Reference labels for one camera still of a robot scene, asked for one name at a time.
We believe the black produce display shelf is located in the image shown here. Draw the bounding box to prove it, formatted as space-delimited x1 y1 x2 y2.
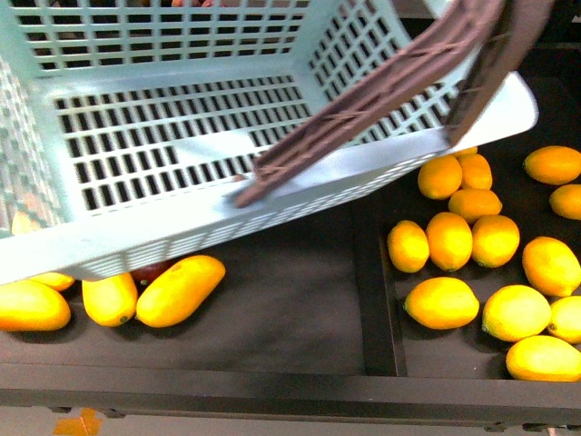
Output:
0 0 581 432

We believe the red mango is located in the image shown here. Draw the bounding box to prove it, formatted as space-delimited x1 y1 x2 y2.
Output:
131 260 173 286

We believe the yellow lemon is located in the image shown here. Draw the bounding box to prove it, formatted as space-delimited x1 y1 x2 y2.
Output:
482 284 552 342
547 295 581 344
426 212 473 272
403 277 480 330
448 188 503 224
505 335 580 382
418 155 462 200
457 154 493 190
453 146 478 157
522 236 580 297
523 145 580 185
549 183 581 220
387 220 429 273
471 215 520 268

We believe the light blue plastic basket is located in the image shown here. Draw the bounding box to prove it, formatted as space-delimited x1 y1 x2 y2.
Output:
0 0 540 286

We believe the yellow mango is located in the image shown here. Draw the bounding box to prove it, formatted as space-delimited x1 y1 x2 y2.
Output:
30 272 76 292
82 272 138 327
1 280 72 332
135 254 226 328

